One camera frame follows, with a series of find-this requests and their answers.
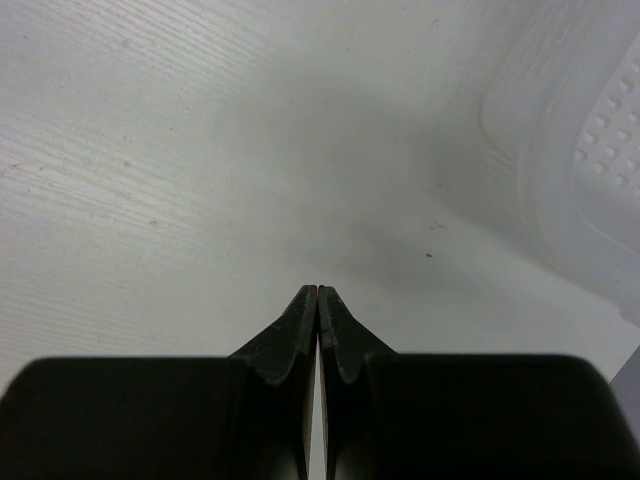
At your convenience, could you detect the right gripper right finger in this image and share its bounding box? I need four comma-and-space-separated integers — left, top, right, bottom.
318, 286, 623, 479

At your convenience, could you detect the white plastic basket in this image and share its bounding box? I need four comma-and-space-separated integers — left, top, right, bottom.
481, 1, 639, 324

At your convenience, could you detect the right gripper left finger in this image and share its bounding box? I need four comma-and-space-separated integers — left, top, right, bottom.
1, 285, 318, 479

